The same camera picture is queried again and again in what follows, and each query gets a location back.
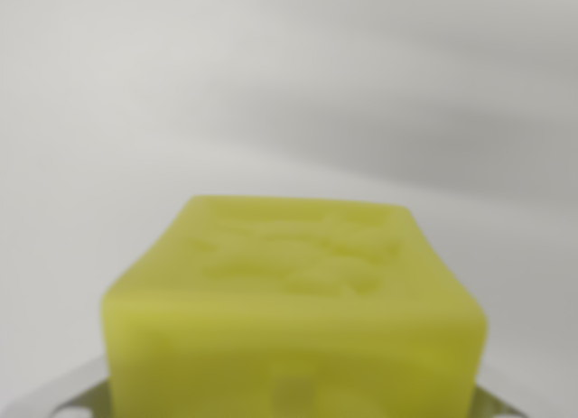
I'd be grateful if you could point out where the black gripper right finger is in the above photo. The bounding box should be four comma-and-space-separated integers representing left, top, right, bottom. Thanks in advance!
471, 383, 528, 418

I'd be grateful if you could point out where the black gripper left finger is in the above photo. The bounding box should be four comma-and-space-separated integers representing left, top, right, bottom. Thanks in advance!
47, 376, 117, 418

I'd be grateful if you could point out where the yellow cube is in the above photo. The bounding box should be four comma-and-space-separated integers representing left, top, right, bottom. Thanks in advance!
99, 194, 490, 418

